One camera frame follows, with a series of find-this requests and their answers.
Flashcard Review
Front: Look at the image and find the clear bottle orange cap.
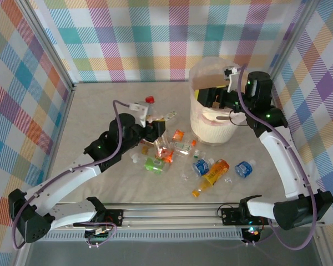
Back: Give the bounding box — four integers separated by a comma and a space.
169, 140, 198, 157

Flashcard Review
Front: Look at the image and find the orange red packet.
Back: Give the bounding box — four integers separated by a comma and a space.
155, 148, 175, 164

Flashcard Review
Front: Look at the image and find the small clear bottle green label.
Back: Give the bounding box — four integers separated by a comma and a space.
193, 149, 208, 161

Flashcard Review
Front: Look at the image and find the blue label bottle white print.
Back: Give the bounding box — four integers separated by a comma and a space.
192, 157, 216, 178

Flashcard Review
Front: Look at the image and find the orange juice bottle yellow label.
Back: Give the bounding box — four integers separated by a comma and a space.
191, 158, 230, 198

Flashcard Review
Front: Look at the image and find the blue label water bottle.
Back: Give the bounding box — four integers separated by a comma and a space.
235, 160, 258, 178

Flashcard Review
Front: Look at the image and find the white plastic bin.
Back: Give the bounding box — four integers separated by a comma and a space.
189, 57, 248, 145

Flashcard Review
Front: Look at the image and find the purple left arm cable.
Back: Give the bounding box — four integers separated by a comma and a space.
11, 99, 131, 250

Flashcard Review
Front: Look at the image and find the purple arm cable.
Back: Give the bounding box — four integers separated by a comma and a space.
11, 99, 131, 250
237, 65, 317, 250

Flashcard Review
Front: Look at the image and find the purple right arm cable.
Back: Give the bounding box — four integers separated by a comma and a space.
237, 65, 317, 250

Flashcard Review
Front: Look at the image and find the thin black cable loop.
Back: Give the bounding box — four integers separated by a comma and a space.
229, 109, 249, 127

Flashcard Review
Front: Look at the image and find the aluminium frame post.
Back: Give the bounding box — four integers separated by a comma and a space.
16, 0, 76, 94
265, 0, 327, 84

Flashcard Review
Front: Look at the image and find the aluminium floor rail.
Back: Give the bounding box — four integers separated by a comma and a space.
38, 83, 77, 208

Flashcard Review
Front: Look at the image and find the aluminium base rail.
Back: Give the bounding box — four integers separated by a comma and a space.
21, 203, 327, 231

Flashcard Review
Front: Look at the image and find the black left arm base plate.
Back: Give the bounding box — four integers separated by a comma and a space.
102, 209, 124, 227

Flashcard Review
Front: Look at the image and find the grey slotted cable duct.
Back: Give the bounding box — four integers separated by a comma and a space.
33, 231, 244, 241

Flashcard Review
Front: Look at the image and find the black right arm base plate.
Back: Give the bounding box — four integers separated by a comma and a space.
220, 207, 273, 226

